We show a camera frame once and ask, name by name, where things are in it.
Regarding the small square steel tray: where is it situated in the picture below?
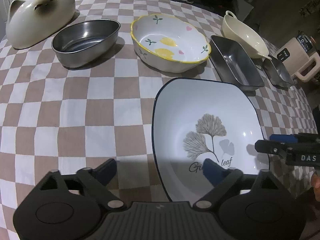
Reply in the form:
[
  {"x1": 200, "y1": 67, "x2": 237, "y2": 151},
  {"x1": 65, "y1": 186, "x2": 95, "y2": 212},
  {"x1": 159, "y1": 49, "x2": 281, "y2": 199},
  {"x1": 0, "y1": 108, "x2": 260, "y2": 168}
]
[{"x1": 263, "y1": 56, "x2": 295, "y2": 89}]

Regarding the rectangular stainless steel tray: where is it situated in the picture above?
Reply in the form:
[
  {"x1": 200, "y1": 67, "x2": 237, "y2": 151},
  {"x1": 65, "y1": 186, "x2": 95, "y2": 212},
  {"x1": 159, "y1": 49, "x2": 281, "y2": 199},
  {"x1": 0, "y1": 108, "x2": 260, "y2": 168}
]
[{"x1": 209, "y1": 35, "x2": 264, "y2": 93}]

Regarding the cream ceramic handled bowl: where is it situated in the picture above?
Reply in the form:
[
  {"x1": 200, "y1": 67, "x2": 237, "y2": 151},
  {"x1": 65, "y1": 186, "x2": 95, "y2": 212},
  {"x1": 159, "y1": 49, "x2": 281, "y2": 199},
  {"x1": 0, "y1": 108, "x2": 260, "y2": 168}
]
[{"x1": 222, "y1": 10, "x2": 271, "y2": 60}]

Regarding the person's right hand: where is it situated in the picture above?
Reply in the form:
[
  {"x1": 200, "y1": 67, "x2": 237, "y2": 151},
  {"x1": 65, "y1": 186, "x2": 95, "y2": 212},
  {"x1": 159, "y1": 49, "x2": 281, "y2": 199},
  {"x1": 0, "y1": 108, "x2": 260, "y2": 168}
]
[{"x1": 311, "y1": 173, "x2": 320, "y2": 202}]

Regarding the white ginkgo leaf square plate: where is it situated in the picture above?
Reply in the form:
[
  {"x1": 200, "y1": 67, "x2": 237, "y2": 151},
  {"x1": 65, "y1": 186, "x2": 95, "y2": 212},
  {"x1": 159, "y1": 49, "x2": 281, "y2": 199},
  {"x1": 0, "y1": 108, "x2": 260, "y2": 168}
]
[{"x1": 151, "y1": 78, "x2": 270, "y2": 203}]

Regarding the beige electric kettle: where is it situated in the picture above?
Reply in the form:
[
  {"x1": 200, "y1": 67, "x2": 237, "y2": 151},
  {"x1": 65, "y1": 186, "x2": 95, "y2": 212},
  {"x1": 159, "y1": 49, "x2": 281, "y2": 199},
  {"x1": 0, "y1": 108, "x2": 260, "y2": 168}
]
[{"x1": 276, "y1": 31, "x2": 319, "y2": 82}]

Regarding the oval stainless steel bowl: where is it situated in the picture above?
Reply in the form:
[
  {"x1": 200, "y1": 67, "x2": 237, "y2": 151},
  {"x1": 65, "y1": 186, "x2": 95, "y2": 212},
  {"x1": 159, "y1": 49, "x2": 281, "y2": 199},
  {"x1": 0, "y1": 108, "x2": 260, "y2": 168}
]
[{"x1": 52, "y1": 19, "x2": 121, "y2": 69}]

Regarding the lemon pattern ceramic bowl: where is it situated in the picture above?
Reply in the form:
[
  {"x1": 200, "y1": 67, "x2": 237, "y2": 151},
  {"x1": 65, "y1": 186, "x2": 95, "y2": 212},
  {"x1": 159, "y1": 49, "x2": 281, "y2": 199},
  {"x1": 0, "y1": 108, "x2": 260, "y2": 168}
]
[{"x1": 130, "y1": 14, "x2": 212, "y2": 73}]

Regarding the cream cat shaped ceramic dish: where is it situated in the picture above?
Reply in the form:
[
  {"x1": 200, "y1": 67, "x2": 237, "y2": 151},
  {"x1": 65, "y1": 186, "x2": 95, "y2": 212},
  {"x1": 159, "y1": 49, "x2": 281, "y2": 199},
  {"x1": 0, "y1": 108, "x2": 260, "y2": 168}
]
[{"x1": 5, "y1": 0, "x2": 75, "y2": 49}]

